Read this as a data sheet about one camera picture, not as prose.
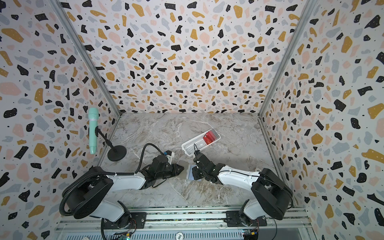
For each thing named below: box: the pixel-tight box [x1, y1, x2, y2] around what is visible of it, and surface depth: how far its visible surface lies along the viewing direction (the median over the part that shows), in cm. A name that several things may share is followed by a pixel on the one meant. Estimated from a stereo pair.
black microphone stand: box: [95, 126, 127, 162], surface depth 98 cm
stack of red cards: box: [203, 130, 217, 145], surface depth 105 cm
